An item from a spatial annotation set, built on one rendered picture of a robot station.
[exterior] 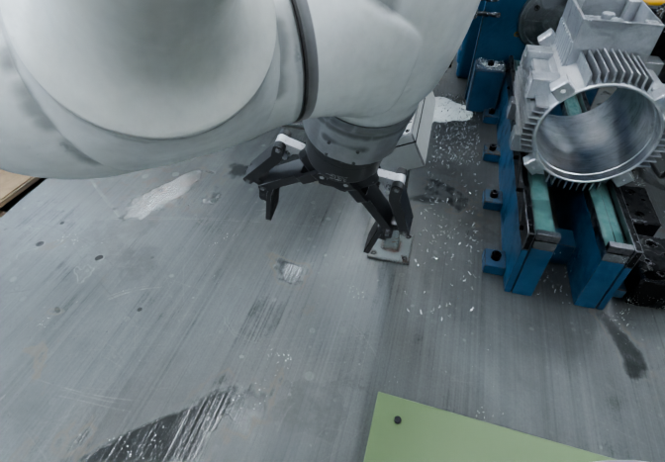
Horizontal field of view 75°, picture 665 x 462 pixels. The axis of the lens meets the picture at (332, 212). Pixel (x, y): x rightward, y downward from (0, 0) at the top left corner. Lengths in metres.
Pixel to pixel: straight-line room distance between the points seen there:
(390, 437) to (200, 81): 0.45
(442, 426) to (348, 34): 0.45
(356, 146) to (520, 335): 0.44
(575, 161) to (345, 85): 0.58
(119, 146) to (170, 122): 0.03
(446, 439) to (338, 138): 0.37
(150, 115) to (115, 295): 0.59
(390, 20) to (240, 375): 0.49
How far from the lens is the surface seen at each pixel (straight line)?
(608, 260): 0.70
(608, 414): 0.68
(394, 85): 0.27
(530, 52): 0.79
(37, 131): 0.22
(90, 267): 0.82
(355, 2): 0.24
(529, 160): 0.72
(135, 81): 0.18
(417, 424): 0.56
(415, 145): 0.52
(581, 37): 0.73
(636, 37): 0.75
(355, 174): 0.39
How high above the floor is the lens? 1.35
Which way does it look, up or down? 42 degrees down
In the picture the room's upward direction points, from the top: straight up
